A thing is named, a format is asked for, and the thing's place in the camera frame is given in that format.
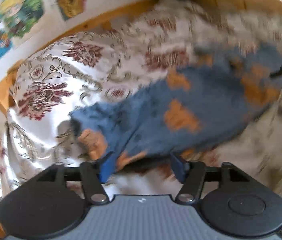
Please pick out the blue pyjama pants orange cars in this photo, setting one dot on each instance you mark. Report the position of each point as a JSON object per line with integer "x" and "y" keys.
{"x": 195, "y": 107}

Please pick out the blond boy poster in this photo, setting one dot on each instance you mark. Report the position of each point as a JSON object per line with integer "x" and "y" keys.
{"x": 19, "y": 19}

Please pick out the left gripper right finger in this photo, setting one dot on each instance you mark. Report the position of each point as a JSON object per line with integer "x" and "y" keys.
{"x": 191, "y": 176}

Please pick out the floral white bed cover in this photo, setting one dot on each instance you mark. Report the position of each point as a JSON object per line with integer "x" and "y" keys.
{"x": 176, "y": 80}

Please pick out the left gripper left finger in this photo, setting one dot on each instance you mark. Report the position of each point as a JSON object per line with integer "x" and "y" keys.
{"x": 94, "y": 174}

